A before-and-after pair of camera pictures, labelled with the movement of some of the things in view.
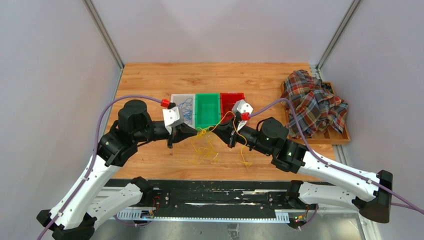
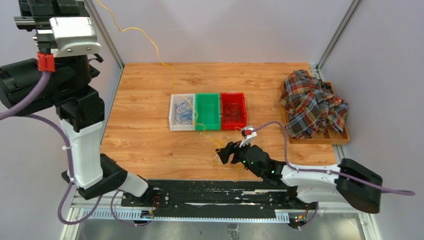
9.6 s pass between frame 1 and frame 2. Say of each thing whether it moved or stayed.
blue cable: stayed
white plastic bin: stayed
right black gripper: moved
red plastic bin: stayed
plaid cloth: stayed
